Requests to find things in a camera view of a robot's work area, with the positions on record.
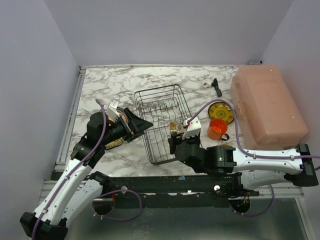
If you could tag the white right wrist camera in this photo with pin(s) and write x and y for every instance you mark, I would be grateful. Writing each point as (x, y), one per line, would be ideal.
(192, 128)

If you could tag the yellow patterned plate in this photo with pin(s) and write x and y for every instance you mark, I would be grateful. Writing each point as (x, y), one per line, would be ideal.
(220, 110)

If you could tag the teal rimmed large plate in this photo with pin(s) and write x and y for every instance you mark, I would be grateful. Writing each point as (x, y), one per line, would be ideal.
(122, 114)

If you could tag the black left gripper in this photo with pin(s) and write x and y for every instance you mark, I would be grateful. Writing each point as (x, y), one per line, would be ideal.
(129, 127)

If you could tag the black and white pipe fitting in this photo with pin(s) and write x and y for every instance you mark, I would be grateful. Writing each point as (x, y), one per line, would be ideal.
(213, 84)

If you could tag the aluminium side rail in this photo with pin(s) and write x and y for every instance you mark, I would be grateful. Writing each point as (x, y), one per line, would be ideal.
(62, 156)

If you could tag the dark wire dish rack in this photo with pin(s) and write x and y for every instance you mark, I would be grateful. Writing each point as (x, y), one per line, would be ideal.
(161, 106)

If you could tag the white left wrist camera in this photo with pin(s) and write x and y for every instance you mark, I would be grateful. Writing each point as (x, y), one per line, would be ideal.
(111, 111)

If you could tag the beige ceramic bowl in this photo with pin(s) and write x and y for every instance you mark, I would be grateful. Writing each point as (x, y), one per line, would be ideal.
(176, 128)

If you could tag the orange mug black handle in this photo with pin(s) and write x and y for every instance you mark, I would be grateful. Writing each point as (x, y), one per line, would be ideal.
(217, 130)

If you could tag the black front table rail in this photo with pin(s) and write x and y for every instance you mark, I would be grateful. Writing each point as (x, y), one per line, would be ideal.
(190, 191)

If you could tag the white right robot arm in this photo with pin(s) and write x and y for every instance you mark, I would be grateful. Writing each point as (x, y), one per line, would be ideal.
(257, 167)

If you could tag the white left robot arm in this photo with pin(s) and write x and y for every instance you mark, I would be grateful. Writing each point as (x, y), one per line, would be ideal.
(52, 218)

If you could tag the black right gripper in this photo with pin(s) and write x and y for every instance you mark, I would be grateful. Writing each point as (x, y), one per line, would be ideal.
(184, 141)

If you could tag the pink plastic storage box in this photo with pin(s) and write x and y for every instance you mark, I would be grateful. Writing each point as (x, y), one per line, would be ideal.
(265, 110)

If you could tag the blue butterfly mug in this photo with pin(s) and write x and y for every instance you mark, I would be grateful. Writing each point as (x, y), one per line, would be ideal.
(225, 145)

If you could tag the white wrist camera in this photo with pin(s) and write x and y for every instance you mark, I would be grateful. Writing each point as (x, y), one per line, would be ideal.
(192, 128)
(111, 111)

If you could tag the yellow woven bamboo plate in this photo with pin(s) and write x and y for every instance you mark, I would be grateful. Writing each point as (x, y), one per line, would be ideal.
(114, 144)

